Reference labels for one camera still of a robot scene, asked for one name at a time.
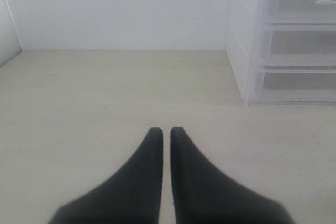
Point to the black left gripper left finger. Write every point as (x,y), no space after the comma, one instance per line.
(131,195)

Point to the clear bottom wide drawer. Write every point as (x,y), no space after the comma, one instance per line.
(292,84)

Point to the white plastic drawer cabinet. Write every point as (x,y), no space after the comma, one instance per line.
(245,23)

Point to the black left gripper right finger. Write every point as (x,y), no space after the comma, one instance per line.
(204,194)

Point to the clear middle wide drawer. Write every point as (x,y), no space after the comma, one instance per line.
(296,44)

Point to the clear wide drawer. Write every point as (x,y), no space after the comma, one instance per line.
(292,84)
(296,44)

